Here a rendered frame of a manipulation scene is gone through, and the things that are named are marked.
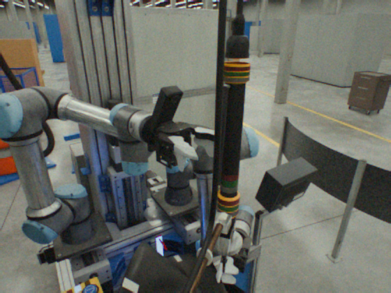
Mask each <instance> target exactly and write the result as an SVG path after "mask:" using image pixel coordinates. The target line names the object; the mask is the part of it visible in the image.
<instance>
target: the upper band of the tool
mask: <svg viewBox="0 0 391 293"><path fill-rule="evenodd" d="M224 66H228V67H248V66H251V63H249V62H245V61H226V62H224ZM224 77H228V76H225V75H224ZM246 77H249V76H246ZM234 78H242V77H234ZM224 82H225V81H224ZM225 83H229V84H245V83H247V82H225Z"/></svg>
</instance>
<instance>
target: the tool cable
mask: <svg viewBox="0 0 391 293"><path fill-rule="evenodd" d="M227 6H228V0H219V16H218V33H217V51H216V90H215V110H214V166H213V182H212V202H211V209H210V215H209V224H208V228H207V232H206V235H205V240H204V242H203V245H202V248H200V249H198V251H197V254H196V257H197V260H196V261H195V264H194V265H193V268H192V270H191V273H190V276H189V279H188V280H187V282H186V284H185V286H184V289H183V290H182V293H190V292H191V288H192V286H193V283H194V281H195V279H196V277H197V275H198V272H199V270H200V268H201V265H202V263H203V261H204V258H205V257H206V258H207V259H208V260H209V262H208V264H207V265H210V264H211V262H212V253H211V250H210V249H208V248H209V245H210V241H211V239H212V232H213V228H214V221H215V215H216V204H217V196H218V187H219V163H220V148H221V120H222V104H223V75H224V60H225V46H226V19H227ZM243 9H244V0H237V8H236V14H243Z"/></svg>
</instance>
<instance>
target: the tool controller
mask: <svg viewBox="0 0 391 293"><path fill-rule="evenodd" d="M316 172H317V169H316V168H315V167H314V166H313V165H312V164H310V163H309V162H307V161H305V160H304V159H303V158H298V159H295V160H292V161H288V162H286V163H283V164H282V165H278V166H276V167H273V168H271V169H269V170H266V171H265V173H264V176H263V179H262V182H261V185H260V187H259V189H258V192H257V194H256V196H255V199H256V200H257V201H258V202H259V203H260V205H261V206H262V207H264V208H265V209H267V210H268V212H269V213H271V212H273V211H275V210H277V209H279V210H282V209H283V206H285V207H287V206H288V205H289V204H290V203H291V202H294V201H295V200H298V199H299V198H300V197H302V196H303V195H304V194H305V192H306V190H307V188H308V187H309V185H310V183H311V182H312V181H313V178H314V177H315V175H316Z"/></svg>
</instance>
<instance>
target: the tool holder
mask: <svg viewBox="0 0 391 293"><path fill-rule="evenodd" d="M219 214H220V212H218V211H217V212H216V215H215V221H214V227H215V225H216V224H217V223H221V224H222V225H223V229H222V231H221V233H220V236H219V238H218V241H217V242H216V245H215V247H214V249H213V251H214V252H215V253H217V254H220V255H225V256H230V255H234V254H236V253H238V252H239V251H241V248H242V243H244V241H242V237H241V236H240V234H239V233H238V232H236V231H235V233H234V241H233V242H232V243H231V244H230V242H231V236H232V234H233V231H234V230H235V224H234V223H232V215H230V214H228V215H227V218H226V219H225V220H220V219H219V218H218V217H219ZM213 229H214V228H213Z"/></svg>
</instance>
